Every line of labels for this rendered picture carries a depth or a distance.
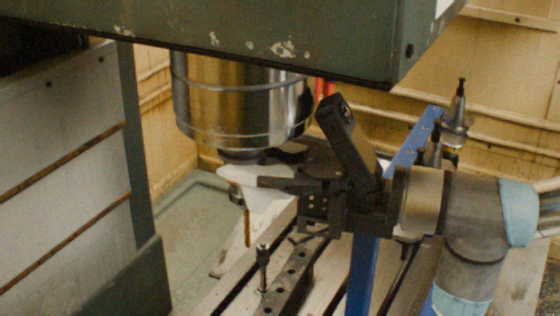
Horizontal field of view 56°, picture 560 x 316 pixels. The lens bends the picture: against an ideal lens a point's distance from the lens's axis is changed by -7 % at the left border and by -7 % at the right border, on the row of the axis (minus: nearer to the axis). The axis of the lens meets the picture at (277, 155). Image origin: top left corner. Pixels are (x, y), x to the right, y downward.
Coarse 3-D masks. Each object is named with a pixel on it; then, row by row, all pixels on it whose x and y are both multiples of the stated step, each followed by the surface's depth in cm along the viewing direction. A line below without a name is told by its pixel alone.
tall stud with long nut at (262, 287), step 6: (258, 246) 111; (264, 246) 111; (258, 252) 111; (264, 252) 111; (258, 258) 112; (264, 258) 112; (264, 264) 112; (264, 270) 114; (264, 276) 115; (264, 282) 116; (258, 288) 117; (264, 288) 117
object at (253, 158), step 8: (224, 152) 65; (232, 152) 63; (240, 152) 63; (248, 152) 63; (256, 152) 64; (224, 160) 64; (232, 160) 64; (240, 160) 63; (248, 160) 64; (256, 160) 64
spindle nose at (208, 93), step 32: (192, 64) 54; (224, 64) 53; (192, 96) 56; (224, 96) 54; (256, 96) 54; (288, 96) 56; (192, 128) 58; (224, 128) 56; (256, 128) 56; (288, 128) 58
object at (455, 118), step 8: (456, 96) 110; (464, 96) 110; (456, 104) 110; (464, 104) 111; (448, 112) 113; (456, 112) 111; (464, 112) 111; (448, 120) 113; (456, 120) 111; (464, 120) 112; (456, 128) 112
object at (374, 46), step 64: (0, 0) 57; (64, 0) 52; (128, 0) 48; (192, 0) 45; (256, 0) 42; (320, 0) 40; (384, 0) 38; (256, 64) 45; (320, 64) 42; (384, 64) 40
